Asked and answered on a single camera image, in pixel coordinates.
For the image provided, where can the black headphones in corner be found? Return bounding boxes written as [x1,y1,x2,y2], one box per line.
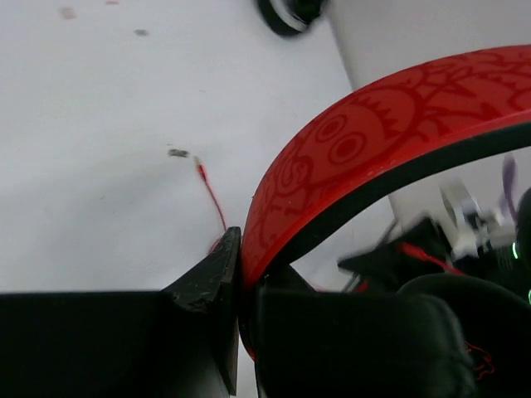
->
[256,0,329,38]

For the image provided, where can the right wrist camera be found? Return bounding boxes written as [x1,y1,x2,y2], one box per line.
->
[440,180,515,260]

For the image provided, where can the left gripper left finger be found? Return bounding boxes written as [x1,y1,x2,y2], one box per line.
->
[1,227,241,397]

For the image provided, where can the red black headphones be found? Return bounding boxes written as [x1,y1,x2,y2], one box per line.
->
[240,45,530,397]

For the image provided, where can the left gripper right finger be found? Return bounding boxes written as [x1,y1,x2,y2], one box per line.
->
[252,272,477,397]

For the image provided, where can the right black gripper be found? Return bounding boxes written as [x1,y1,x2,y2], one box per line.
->
[338,194,530,304]

